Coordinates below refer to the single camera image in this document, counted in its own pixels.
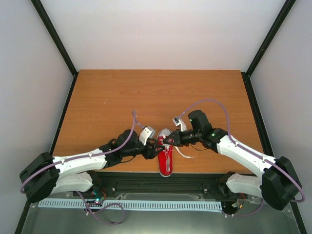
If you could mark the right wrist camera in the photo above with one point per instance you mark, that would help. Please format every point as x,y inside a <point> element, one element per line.
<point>180,123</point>

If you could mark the small circuit board with led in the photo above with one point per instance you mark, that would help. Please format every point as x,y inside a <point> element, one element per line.
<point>100,195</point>

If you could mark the right black frame post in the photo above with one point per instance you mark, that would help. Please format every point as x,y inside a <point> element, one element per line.
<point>284,11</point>

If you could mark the left black frame post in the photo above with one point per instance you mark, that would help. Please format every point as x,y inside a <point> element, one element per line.
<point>42,13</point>

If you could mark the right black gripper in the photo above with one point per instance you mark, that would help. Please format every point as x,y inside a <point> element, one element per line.
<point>178,141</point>

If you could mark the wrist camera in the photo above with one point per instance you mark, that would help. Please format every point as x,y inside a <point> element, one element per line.
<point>180,123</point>
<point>147,132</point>

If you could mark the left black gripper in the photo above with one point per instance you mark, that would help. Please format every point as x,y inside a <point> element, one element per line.
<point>151,155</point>

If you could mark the black frame post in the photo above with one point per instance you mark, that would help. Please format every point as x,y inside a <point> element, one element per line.
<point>42,13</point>
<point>284,11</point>

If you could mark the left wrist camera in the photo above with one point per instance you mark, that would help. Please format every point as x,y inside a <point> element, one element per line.
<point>147,132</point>

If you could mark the white shoelace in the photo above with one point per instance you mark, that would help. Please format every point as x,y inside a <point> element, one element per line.
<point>178,152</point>

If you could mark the red canvas sneaker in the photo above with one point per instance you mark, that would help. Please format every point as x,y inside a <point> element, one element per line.
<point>161,157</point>

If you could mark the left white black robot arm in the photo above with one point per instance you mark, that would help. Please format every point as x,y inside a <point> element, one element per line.
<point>48,174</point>

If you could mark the light blue slotted cable duct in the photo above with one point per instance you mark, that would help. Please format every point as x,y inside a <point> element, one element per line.
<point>132,205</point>

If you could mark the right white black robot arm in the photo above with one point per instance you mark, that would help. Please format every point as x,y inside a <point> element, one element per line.
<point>274,179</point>

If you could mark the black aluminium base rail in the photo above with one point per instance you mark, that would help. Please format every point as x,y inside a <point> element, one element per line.
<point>210,186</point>

